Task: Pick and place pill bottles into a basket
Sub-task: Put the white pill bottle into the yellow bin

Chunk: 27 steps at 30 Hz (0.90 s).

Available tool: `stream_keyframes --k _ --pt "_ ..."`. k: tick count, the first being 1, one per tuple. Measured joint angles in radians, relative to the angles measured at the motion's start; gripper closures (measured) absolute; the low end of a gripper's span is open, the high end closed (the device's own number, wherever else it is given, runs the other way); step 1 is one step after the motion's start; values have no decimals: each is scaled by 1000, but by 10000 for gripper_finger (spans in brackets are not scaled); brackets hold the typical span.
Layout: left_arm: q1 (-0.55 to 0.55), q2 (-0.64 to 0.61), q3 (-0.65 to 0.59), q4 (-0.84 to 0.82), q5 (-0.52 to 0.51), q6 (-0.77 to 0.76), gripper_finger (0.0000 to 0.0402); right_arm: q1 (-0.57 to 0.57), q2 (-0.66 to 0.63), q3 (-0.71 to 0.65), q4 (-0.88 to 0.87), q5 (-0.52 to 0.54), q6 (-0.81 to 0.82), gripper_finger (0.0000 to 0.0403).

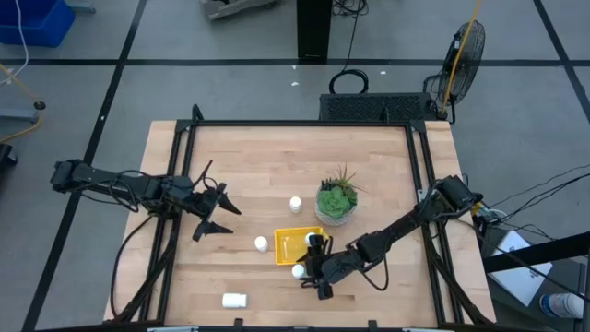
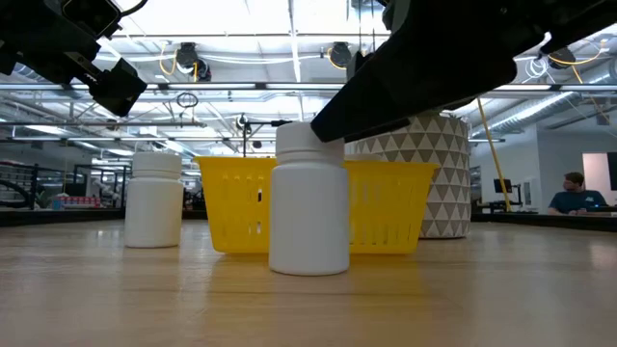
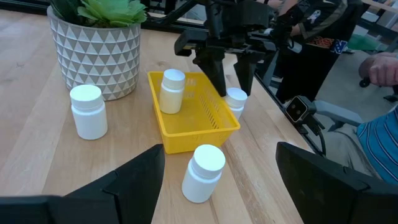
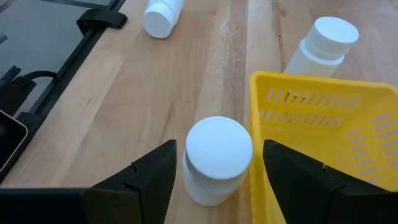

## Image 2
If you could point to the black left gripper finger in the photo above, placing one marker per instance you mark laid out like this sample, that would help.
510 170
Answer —
118 89

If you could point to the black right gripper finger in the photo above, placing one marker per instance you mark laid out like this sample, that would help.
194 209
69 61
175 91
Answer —
410 87
381 131

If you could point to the white pill bottle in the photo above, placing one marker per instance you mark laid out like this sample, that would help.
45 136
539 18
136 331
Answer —
308 217
154 202

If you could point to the yellow plastic basket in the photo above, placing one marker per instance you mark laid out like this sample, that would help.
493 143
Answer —
236 202

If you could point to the succulent in patterned pot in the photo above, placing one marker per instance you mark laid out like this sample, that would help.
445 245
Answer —
443 183

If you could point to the black computer monitor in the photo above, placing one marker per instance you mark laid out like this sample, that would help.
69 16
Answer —
503 185

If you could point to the person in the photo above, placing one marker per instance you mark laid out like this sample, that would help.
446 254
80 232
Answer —
576 200

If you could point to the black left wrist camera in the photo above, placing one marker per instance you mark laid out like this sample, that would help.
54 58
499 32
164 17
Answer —
91 17

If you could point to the black camera gantry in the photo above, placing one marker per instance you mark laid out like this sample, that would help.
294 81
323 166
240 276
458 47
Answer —
282 123

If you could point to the black aluminium table frame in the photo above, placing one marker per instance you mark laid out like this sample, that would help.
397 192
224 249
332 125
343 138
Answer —
530 221

